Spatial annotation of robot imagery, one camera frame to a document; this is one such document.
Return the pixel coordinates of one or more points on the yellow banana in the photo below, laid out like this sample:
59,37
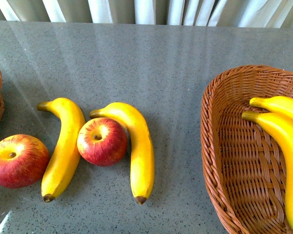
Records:
142,159
66,157

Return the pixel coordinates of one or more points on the red yellow apple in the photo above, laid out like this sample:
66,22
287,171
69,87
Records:
23,161
102,141

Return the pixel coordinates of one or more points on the right brown wicker basket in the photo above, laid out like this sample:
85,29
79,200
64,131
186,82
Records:
243,167

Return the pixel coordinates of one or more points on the upper banana in basket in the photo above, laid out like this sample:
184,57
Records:
278,104

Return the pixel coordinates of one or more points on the banana in basket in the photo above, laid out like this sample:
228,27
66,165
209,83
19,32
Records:
278,104
280,128

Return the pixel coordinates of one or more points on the lower banana in basket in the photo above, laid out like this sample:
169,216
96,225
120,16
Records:
280,128

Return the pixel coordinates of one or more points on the white pleated curtain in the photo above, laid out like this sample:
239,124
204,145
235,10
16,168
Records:
224,13

